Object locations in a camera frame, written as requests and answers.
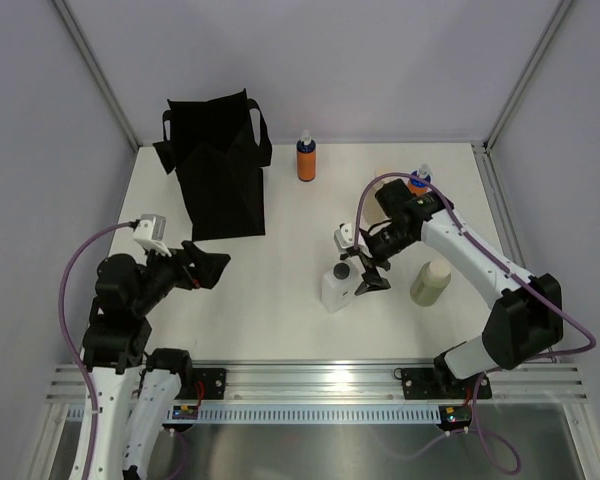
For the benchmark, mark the black canvas bag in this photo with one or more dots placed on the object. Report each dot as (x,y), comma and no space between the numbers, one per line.
(218,150)

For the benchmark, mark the right aluminium frame post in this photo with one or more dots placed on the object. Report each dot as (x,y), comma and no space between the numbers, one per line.
(539,52)

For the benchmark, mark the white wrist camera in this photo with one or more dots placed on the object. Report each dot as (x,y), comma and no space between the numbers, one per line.
(349,241)
(149,233)

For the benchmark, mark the right side aluminium rail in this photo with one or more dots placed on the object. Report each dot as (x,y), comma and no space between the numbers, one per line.
(498,205)

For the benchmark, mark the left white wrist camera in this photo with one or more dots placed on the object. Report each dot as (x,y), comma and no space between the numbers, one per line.
(149,233)

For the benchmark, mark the left aluminium frame post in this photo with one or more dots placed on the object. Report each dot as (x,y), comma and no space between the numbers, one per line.
(71,25)

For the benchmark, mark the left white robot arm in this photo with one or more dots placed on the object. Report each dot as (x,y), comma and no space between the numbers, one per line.
(128,390)

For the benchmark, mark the orange spray bottle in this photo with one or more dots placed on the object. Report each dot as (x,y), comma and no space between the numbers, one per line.
(418,183)
(306,157)

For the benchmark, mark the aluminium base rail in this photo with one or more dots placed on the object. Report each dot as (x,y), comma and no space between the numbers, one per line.
(377,382)

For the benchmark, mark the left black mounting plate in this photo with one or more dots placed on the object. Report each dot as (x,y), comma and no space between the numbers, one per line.
(203,383)

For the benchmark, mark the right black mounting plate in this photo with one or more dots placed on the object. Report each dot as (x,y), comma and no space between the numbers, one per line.
(422,383)

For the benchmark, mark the aluminium frame post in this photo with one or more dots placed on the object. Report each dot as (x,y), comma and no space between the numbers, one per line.
(539,52)
(71,25)

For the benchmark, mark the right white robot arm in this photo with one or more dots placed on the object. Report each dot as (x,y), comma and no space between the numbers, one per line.
(525,309)

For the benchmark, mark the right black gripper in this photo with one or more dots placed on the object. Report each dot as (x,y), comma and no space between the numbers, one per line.
(374,281)

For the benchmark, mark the white square bottle black cap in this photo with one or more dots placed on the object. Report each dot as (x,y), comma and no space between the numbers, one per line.
(338,285)

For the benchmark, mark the pale green round bottle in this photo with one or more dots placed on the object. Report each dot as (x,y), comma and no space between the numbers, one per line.
(431,281)

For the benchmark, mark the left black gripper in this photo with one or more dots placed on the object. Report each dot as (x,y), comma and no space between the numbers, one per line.
(210,265)

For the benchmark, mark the white slotted cable duct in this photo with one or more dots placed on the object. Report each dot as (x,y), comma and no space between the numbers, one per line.
(306,414)

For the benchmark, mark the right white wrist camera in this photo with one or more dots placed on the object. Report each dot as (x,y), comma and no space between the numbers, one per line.
(349,241)

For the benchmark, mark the beige pump bottle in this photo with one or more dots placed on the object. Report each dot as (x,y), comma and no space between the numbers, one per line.
(372,212)

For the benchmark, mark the black mounting plate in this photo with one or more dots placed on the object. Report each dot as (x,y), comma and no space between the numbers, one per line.
(203,383)
(422,383)

